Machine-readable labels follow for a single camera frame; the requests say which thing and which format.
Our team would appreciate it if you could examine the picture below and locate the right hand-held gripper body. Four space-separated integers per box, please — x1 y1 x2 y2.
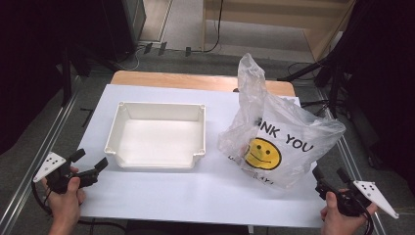
314 179 400 220

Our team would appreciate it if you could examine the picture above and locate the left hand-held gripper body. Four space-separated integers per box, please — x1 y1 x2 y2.
32 151 99 196

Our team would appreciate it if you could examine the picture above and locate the clear smiley plastic bag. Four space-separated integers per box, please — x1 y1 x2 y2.
217 53 346 190

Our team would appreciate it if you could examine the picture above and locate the white plastic bin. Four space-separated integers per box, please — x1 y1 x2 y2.
104 101 208 170

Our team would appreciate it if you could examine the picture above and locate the person's left hand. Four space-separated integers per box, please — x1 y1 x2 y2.
41 165 87 226

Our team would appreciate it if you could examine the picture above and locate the person's right hand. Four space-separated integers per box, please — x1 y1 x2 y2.
320 191 380 235

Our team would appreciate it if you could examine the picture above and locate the black upright stand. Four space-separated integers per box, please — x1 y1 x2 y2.
61 48 73 107

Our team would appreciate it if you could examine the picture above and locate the white table board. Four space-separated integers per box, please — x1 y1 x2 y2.
75 83 327 229

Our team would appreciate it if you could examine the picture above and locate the black tripod stand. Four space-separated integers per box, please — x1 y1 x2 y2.
277 55 346 118

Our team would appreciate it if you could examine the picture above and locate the dark curtain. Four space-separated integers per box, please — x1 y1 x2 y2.
0 0 109 156
339 0 415 197

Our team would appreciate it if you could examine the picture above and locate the wooden table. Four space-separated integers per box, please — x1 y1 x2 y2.
110 70 297 98

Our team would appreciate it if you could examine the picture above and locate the black cabinet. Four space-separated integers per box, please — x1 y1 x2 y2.
101 0 147 63

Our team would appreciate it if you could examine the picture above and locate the light wooden shelf unit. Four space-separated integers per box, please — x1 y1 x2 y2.
201 0 357 63

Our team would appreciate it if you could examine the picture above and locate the aluminium floor rail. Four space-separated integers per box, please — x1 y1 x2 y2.
317 87 388 235
0 94 79 235

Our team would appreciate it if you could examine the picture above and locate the right hand-held gripper cable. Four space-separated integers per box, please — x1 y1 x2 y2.
360 195 376 235

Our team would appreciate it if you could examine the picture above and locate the hand-held gripper cable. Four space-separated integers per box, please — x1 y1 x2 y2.
30 177 126 233
360 195 376 235

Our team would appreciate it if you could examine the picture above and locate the left hand-held gripper cable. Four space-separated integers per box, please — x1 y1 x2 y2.
30 177 126 233

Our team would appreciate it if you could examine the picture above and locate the black floor cable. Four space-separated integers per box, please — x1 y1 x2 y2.
300 99 331 125

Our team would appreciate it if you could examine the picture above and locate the black hanging cable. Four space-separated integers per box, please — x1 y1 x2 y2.
195 0 225 54

